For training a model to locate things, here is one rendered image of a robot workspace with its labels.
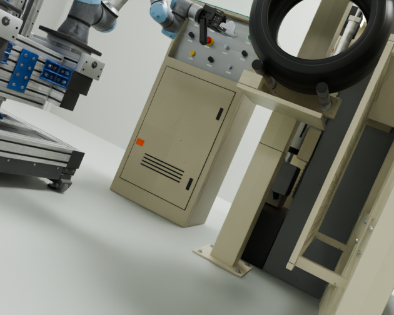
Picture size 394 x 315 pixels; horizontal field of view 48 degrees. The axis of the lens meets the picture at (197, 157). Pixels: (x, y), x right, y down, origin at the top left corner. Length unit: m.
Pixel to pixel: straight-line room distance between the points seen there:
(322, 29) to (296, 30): 2.54
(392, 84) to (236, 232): 0.98
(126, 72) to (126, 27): 0.60
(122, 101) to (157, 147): 2.86
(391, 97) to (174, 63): 1.28
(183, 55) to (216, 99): 0.37
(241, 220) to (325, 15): 1.06
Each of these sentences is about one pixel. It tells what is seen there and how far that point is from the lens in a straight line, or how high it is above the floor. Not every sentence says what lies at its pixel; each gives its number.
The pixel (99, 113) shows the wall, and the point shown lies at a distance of 5.66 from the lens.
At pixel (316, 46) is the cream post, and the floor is 1.15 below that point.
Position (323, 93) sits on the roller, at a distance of 1.81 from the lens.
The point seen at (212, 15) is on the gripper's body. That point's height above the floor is 1.06.
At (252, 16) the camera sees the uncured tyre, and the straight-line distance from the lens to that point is 1.96.
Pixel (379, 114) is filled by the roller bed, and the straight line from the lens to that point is 2.09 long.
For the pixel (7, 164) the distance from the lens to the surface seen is 2.02.
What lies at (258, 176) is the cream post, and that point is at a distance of 2.17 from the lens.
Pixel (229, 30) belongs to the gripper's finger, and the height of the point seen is 1.02.
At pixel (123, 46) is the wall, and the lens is 5.72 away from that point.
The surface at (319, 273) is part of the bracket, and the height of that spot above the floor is 0.33.
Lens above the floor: 0.55
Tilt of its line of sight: 3 degrees down
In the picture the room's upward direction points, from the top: 23 degrees clockwise
